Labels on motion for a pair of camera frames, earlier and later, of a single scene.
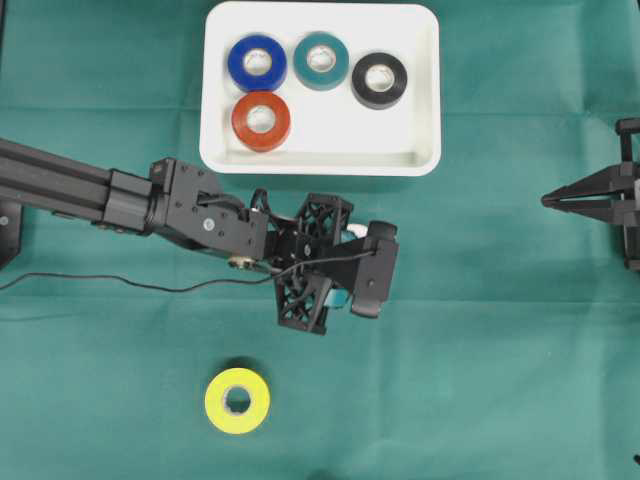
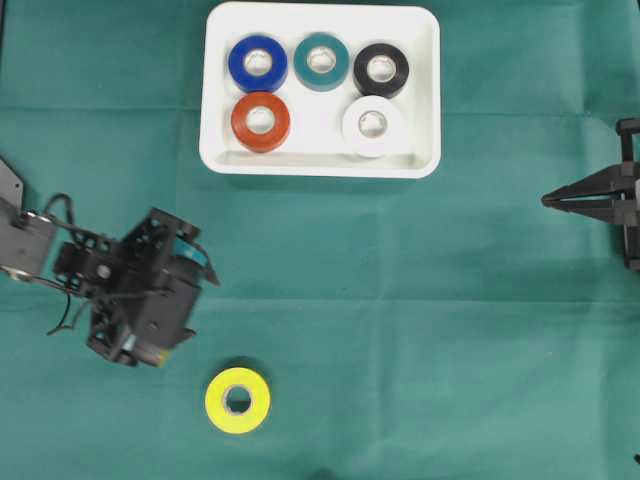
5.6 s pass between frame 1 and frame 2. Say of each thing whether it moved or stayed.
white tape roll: moved
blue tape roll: stayed
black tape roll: moved
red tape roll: stayed
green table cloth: stayed
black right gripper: stayed
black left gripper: moved
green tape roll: stayed
